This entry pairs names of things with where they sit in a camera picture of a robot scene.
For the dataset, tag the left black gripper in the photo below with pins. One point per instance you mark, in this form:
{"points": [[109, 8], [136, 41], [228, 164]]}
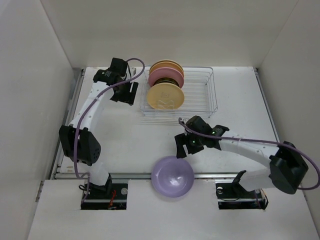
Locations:
{"points": [[128, 98]]}

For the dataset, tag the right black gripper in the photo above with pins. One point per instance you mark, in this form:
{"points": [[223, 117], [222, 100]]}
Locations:
{"points": [[181, 139]]}

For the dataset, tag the beige plastic plate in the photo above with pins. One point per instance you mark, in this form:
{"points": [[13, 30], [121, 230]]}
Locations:
{"points": [[165, 96]]}

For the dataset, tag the purple plastic plate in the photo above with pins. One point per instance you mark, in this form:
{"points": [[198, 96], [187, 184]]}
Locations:
{"points": [[172, 177]]}

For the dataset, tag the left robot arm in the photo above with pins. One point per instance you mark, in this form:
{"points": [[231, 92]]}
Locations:
{"points": [[116, 83]]}

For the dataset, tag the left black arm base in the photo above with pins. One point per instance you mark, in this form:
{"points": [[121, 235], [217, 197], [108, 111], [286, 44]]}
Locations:
{"points": [[111, 196]]}

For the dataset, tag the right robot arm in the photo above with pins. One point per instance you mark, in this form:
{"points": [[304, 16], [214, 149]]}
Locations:
{"points": [[284, 167]]}

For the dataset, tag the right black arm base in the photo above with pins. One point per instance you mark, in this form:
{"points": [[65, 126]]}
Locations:
{"points": [[234, 197]]}

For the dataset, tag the yellow patterned plate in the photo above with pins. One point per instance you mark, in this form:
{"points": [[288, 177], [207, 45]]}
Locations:
{"points": [[166, 80]]}

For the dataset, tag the tan rear plate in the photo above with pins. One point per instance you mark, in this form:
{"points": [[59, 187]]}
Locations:
{"points": [[167, 61]]}

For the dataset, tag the pink plastic plate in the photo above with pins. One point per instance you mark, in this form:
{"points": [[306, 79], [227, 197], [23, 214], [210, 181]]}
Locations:
{"points": [[165, 72]]}

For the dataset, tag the orange plastic plate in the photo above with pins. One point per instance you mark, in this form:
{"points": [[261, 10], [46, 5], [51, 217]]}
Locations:
{"points": [[167, 65]]}

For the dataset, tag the white wire dish rack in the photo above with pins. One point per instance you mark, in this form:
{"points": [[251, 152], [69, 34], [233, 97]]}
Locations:
{"points": [[199, 96]]}

